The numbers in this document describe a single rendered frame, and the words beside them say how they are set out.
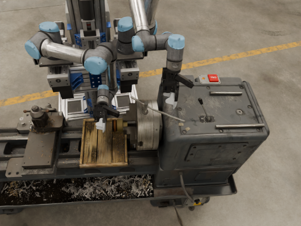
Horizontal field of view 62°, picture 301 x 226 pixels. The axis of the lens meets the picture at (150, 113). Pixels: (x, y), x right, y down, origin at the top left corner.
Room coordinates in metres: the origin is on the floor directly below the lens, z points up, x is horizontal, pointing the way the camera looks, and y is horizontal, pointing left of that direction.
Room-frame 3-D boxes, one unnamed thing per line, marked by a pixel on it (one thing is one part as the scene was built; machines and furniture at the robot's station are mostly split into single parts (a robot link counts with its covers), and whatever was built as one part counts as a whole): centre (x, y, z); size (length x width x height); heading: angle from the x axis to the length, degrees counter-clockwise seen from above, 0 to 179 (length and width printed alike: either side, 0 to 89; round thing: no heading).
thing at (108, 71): (1.20, 0.31, 1.18); 0.12 x 0.11 x 0.49; 76
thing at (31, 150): (0.76, 0.67, 0.95); 0.43 x 0.17 x 0.05; 11
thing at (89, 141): (0.82, 0.28, 0.89); 0.36 x 0.30 x 0.04; 11
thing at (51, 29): (1.30, 0.72, 1.33); 0.13 x 0.12 x 0.14; 166
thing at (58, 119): (0.83, 0.65, 0.99); 0.20 x 0.10 x 0.05; 101
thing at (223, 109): (0.96, -0.36, 1.06); 0.59 x 0.48 x 0.39; 101
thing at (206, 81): (1.17, -0.34, 1.23); 0.13 x 0.08 x 0.05; 101
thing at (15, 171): (0.73, 0.71, 0.90); 0.47 x 0.30 x 0.06; 11
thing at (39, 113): (0.82, 0.68, 1.13); 0.08 x 0.08 x 0.03
